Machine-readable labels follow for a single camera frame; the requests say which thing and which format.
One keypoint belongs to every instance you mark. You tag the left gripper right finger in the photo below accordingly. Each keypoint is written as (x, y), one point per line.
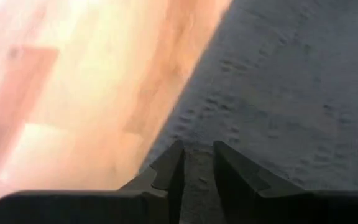
(291, 207)

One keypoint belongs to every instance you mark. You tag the grey towel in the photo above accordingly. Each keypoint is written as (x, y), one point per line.
(275, 93)

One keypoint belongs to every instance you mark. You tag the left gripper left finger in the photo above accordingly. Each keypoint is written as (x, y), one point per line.
(89, 208)

